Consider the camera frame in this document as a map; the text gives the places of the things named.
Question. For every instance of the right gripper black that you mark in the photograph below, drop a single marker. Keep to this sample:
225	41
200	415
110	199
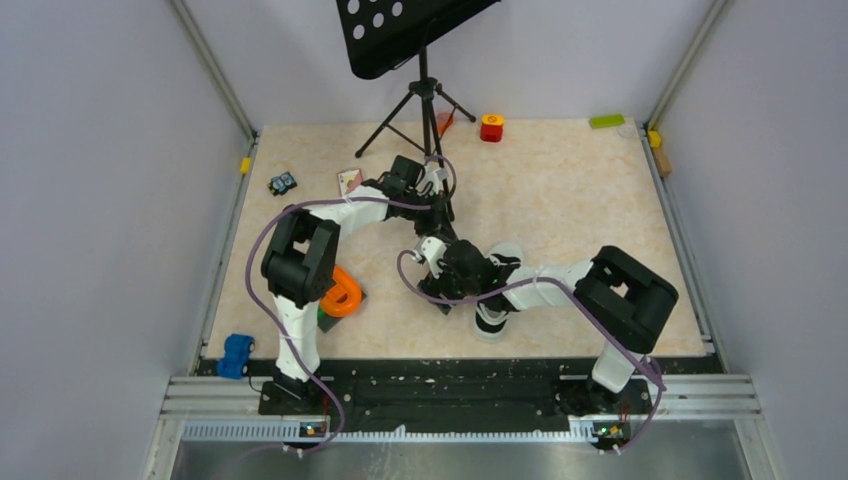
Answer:
433	287

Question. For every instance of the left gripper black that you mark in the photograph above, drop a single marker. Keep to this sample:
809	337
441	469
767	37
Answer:
438	218

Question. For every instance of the black white sneaker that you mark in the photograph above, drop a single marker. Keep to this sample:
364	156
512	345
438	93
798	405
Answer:
492	313

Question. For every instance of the black music stand tripod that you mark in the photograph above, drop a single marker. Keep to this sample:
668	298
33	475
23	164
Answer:
381	36

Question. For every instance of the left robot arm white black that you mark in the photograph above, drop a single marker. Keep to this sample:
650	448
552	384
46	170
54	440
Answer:
301	254

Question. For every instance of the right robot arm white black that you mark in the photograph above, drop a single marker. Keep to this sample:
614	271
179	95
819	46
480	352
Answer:
624	300

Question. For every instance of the pink white card box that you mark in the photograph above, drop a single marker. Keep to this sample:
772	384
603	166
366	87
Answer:
348	180

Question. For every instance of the orange plastic cup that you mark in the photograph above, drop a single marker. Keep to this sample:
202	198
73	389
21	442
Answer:
444	121

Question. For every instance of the red yellow button block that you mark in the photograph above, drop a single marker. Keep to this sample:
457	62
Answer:
492	128

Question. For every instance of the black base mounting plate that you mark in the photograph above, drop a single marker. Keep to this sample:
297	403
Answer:
450	396

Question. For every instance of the small black blue toy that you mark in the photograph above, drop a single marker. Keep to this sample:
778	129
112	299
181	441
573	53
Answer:
281	184

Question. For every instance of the lime green block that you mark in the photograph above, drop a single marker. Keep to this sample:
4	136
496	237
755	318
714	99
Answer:
607	121

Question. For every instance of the blue toy car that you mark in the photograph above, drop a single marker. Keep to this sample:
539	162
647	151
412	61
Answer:
237	350

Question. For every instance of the yellow corner clip right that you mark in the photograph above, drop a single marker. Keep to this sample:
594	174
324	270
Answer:
654	139

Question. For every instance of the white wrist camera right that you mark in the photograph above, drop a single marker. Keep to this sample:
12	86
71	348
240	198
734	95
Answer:
430	250

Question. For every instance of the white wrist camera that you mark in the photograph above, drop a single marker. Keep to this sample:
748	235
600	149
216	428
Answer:
430	250
434	180

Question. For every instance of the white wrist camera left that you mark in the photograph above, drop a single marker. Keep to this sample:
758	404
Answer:
434	180

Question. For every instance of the orange ring toy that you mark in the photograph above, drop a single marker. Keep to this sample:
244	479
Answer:
344	296

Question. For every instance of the grey base plate green block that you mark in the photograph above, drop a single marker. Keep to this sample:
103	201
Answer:
331	321

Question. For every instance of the wooden block right rail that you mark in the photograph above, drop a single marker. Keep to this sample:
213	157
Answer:
663	163

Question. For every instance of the white slotted cable duct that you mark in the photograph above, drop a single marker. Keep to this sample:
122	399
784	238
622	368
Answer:
313	432

